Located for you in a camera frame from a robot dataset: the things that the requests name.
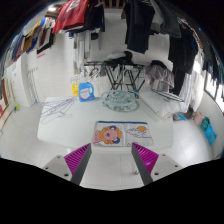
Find black hanging clothes group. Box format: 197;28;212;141
168;19;201;98

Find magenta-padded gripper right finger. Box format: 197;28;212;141
130;142;184;186

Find blue handled brush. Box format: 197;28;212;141
176;113;188;122

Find blue detergent bottle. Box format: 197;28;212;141
78;81;96;103

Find red shirt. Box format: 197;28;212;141
51;0;89;34

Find round pale blue peg hanger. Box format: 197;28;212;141
100;89;139;113

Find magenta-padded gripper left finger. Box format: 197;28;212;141
42;142;93;186

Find pink bucket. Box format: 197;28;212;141
194;110;205;127

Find black folding drying rack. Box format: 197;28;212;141
83;59;148;95

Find grey garment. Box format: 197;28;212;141
144;63;175;93

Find teal plastic basket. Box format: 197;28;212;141
199;116;211;132

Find row of colourful hanging clothes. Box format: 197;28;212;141
3;16;58;69

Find yellow plastic container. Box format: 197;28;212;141
71;82;81;98

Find blue plastic basket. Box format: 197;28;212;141
204;124;218;146

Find window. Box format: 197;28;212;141
203;63;224;113

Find white pillow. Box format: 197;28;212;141
139;89;188;119

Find cartoon print white towel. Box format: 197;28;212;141
92;120;155;148

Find dark hanging garments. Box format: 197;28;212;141
124;0;183;54

